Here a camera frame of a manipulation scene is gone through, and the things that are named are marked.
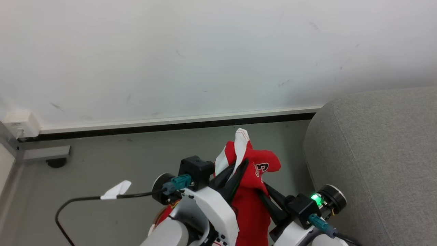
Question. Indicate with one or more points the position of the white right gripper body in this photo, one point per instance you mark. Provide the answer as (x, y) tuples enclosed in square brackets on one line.
[(333, 198)]

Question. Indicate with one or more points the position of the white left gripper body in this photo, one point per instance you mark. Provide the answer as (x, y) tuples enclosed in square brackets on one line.
[(215, 212)]

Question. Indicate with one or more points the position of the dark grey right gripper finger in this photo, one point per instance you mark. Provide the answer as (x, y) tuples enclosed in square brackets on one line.
[(277, 197)]

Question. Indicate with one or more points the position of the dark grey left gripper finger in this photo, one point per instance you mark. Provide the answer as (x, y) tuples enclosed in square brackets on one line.
[(236, 181), (269, 208), (222, 178)]

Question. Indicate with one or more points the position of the red and white sports jersey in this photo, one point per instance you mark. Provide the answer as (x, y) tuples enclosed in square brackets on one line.
[(251, 212)]

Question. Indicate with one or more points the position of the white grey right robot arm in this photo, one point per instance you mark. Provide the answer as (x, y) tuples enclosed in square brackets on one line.
[(329, 241)]

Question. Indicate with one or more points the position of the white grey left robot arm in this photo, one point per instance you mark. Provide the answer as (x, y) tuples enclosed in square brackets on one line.
[(167, 234)]

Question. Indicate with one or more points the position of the grey fabric sofa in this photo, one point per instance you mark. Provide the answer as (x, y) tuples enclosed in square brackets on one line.
[(379, 164)]

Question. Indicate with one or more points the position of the black caster wheel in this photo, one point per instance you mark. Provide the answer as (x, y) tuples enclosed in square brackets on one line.
[(56, 162)]

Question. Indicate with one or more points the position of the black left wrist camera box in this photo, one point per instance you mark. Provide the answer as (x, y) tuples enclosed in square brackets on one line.
[(196, 171)]

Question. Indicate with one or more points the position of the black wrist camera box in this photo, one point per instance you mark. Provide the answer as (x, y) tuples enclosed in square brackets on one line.
[(196, 171), (302, 210)]

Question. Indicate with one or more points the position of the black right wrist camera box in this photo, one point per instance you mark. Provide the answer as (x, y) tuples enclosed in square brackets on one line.
[(302, 210)]

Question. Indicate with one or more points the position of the white wall baseboard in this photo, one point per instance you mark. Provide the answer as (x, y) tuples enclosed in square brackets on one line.
[(177, 121)]

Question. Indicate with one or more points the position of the grey metal furniture frame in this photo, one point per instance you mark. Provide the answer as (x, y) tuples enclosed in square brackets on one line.
[(44, 153)]

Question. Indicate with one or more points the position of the white wall socket box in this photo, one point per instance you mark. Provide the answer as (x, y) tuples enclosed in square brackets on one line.
[(21, 123)]

